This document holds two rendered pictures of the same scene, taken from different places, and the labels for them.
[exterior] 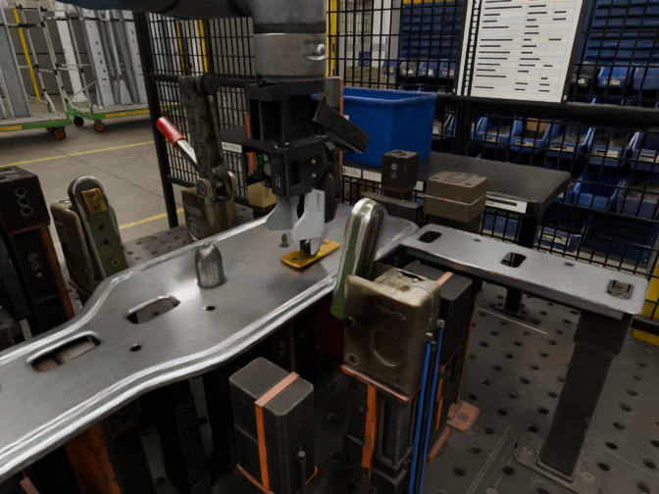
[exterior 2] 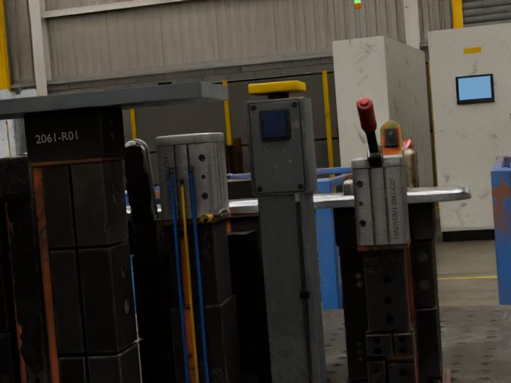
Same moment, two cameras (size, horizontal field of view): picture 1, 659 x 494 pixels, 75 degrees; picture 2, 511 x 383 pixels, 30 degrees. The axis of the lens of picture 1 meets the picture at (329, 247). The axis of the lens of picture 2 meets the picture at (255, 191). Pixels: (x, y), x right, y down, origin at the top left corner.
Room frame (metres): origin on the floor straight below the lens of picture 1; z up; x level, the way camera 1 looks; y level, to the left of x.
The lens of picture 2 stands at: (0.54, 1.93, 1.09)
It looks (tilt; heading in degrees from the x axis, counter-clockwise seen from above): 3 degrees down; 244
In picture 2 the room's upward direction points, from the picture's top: 4 degrees counter-clockwise
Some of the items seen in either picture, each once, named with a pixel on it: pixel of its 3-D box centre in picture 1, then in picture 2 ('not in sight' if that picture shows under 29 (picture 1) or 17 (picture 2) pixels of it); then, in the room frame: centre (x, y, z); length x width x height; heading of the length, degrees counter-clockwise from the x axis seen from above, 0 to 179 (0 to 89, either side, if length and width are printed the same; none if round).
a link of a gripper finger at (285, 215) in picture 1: (284, 219); not in sight; (0.51, 0.06, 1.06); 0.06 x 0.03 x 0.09; 141
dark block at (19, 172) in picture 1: (52, 321); not in sight; (0.49, 0.38, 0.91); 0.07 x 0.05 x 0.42; 52
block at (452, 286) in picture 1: (420, 364); not in sight; (0.49, -0.13, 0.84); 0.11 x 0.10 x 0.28; 52
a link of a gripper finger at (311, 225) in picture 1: (309, 226); not in sight; (0.48, 0.02, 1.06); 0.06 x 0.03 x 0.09; 141
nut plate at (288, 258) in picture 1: (311, 248); not in sight; (0.51, 0.02, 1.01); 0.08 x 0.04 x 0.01; 142
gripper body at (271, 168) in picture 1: (290, 136); not in sight; (0.49, 0.04, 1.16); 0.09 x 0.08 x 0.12; 141
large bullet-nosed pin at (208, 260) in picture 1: (209, 268); not in sight; (0.45, 0.14, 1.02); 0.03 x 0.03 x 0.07
